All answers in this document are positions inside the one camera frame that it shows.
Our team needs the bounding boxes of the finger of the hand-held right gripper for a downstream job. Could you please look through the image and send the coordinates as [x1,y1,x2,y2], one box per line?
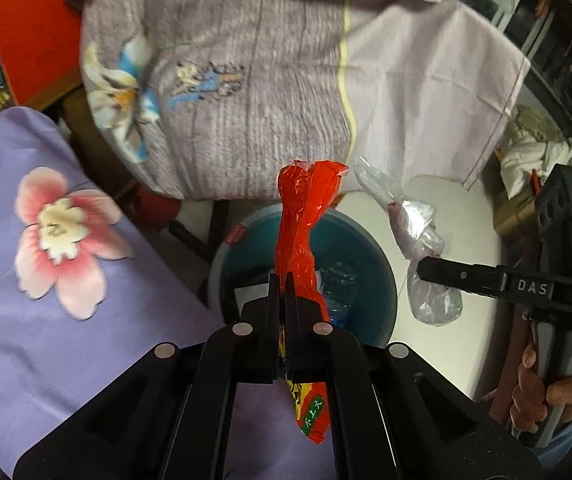
[416,255,503,302]

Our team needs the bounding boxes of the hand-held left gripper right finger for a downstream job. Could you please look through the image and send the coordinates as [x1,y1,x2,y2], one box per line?
[285,273,542,480]

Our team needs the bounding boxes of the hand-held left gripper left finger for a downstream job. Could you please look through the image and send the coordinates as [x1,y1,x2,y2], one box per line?
[13,274,283,480]

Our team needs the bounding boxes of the clear plastic bottle blue label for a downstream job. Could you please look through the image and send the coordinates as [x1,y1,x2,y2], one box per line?
[317,259,363,327]

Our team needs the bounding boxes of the clear plastic wrapper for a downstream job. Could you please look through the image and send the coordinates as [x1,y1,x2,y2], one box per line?
[355,156,465,329]

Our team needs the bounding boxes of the red snack bag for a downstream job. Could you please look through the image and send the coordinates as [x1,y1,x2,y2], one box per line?
[275,159,351,446]

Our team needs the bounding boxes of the teal plastic bin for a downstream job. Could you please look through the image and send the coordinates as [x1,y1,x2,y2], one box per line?
[208,207,399,357]

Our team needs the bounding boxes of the person's right hand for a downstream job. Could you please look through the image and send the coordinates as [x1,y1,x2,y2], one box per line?
[510,346,572,435]

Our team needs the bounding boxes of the white rags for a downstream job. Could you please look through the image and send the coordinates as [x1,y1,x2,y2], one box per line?
[498,105,572,188]

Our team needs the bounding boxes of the purple floral blanket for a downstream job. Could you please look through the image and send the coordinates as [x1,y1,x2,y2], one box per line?
[0,105,337,480]

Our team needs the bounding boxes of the dark shelf unit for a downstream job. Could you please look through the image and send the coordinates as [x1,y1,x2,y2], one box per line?
[503,0,572,138]

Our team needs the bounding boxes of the grey-purple floral cloth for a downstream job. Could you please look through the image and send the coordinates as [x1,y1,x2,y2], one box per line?
[60,0,533,202]

